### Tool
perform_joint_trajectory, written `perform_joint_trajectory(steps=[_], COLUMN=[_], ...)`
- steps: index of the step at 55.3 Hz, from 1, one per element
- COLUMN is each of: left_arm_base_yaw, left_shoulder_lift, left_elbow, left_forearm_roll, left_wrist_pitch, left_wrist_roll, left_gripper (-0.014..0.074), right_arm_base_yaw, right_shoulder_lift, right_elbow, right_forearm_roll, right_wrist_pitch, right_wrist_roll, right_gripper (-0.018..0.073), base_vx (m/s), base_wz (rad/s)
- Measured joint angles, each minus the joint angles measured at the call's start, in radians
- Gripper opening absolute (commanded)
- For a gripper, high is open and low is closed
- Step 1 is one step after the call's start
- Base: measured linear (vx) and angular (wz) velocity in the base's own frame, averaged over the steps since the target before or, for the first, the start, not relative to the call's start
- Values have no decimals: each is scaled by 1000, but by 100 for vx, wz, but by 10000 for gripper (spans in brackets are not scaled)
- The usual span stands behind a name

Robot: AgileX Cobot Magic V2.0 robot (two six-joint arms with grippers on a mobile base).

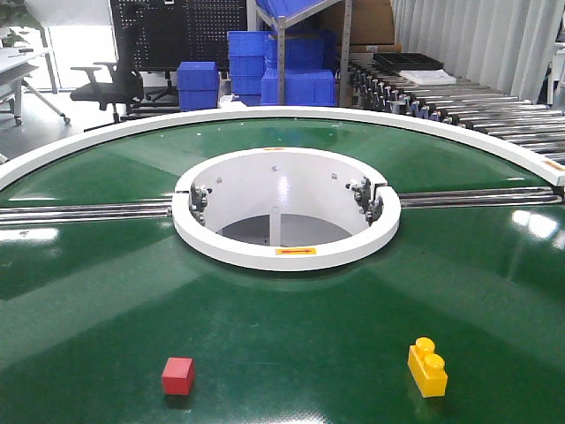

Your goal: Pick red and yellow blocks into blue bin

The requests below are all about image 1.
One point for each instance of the red cube block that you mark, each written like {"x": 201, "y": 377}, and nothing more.
{"x": 177, "y": 376}

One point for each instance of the yellow studded toy brick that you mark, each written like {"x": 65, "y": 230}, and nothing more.
{"x": 427, "y": 368}

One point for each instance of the blue crate stack right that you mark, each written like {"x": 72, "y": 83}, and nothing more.
{"x": 309, "y": 70}

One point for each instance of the blue crate stack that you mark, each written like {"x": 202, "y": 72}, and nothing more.
{"x": 197, "y": 85}
{"x": 309, "y": 70}
{"x": 246, "y": 51}

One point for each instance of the blue crate stack left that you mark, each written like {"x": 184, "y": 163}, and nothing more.
{"x": 197, "y": 85}

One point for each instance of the blue crate stack middle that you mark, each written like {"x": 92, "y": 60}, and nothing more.
{"x": 246, "y": 51}

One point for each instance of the black compartment tray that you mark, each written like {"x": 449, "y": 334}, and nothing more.
{"x": 396, "y": 62}

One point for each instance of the white flat tray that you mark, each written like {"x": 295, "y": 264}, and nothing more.
{"x": 428, "y": 78}

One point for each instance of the grey metal shelf rack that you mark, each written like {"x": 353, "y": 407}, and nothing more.
{"x": 281, "y": 23}

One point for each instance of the black office chair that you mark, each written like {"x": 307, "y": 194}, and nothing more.
{"x": 127, "y": 84}

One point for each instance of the brown cardboard box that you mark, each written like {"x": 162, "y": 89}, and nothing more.
{"x": 372, "y": 26}

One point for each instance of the black perforated pegboard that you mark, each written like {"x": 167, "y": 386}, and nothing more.
{"x": 172, "y": 32}

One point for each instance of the left steel roller bar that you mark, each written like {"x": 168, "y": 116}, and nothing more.
{"x": 84, "y": 213}

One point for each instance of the steel roller bar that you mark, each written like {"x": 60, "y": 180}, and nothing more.
{"x": 84, "y": 213}
{"x": 530, "y": 195}

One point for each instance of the white outer rim guard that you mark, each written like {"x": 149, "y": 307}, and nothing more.
{"x": 547, "y": 169}

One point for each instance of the right steel roller bar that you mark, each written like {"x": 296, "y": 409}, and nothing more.
{"x": 530, "y": 195}

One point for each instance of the steel roller conveyor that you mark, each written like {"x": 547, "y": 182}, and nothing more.
{"x": 466, "y": 104}

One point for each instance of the white desk at left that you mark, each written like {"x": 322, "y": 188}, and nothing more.
{"x": 15, "y": 67}

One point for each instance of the white inner ring guard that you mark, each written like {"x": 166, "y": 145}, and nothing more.
{"x": 233, "y": 208}

